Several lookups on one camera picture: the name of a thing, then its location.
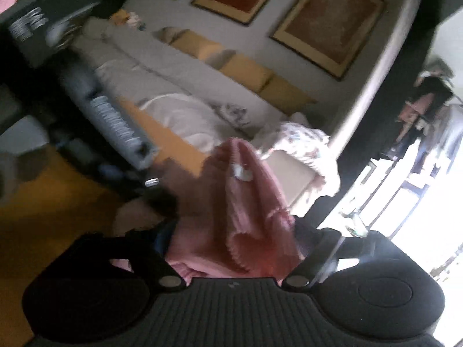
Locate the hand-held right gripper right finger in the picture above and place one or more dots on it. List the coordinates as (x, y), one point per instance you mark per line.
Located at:
(307, 240)

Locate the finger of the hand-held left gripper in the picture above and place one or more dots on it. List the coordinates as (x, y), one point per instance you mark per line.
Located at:
(159, 198)

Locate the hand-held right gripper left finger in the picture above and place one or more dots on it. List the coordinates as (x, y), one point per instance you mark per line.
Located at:
(164, 238)

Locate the pink ribbed garment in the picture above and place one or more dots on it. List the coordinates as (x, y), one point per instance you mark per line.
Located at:
(249, 202)

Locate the row of hanging clothes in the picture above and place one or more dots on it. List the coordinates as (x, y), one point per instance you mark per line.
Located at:
(430, 108)

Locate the yellow and white plush toy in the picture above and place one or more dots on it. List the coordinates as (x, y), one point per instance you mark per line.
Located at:
(126, 20)

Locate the floral printed blanket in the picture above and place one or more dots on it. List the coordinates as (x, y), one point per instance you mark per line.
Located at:
(304, 144)

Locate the grey covered sofa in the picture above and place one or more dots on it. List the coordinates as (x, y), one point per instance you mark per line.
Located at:
(144, 58)

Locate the black framed window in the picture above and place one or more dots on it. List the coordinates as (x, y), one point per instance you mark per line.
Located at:
(416, 217)

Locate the crumpled grey cloth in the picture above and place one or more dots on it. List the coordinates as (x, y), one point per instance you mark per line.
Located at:
(233, 115)

